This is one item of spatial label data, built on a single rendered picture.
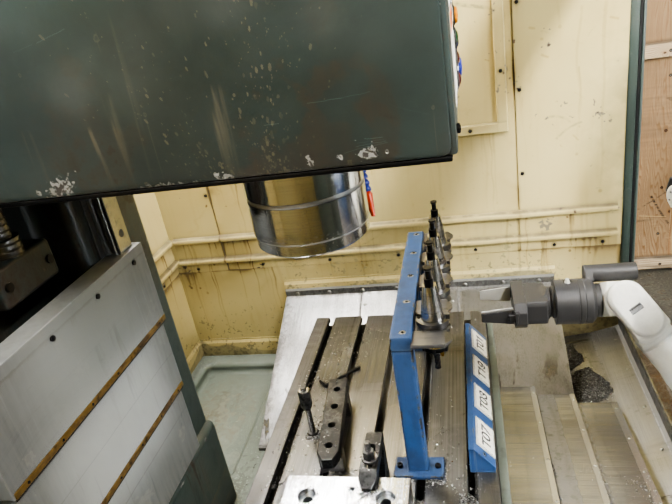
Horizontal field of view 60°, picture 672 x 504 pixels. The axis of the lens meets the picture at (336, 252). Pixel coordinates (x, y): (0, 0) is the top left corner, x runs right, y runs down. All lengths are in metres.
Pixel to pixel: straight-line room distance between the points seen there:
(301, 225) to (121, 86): 0.25
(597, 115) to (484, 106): 0.31
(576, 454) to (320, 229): 0.99
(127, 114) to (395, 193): 1.25
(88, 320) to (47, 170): 0.36
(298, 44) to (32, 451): 0.69
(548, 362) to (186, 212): 1.24
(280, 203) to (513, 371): 1.21
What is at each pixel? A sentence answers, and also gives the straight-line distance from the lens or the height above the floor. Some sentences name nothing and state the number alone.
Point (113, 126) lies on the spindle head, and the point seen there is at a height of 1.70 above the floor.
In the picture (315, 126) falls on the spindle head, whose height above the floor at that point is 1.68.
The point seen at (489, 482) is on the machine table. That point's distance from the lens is 1.24.
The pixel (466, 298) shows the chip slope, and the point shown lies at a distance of 1.94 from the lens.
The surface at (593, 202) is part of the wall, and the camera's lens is 1.89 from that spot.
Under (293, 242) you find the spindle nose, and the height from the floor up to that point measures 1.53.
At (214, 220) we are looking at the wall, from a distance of 2.03.
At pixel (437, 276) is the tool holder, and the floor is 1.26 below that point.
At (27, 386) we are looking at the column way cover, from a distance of 0.97.
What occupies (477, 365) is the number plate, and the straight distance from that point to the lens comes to 1.45.
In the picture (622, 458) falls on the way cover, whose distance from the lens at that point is 1.57.
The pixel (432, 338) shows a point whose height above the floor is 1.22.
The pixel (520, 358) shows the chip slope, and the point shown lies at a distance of 1.82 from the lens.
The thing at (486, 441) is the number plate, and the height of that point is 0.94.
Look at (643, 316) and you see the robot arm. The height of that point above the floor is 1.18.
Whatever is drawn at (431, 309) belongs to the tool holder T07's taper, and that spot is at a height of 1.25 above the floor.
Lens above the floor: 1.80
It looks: 24 degrees down
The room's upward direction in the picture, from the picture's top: 10 degrees counter-clockwise
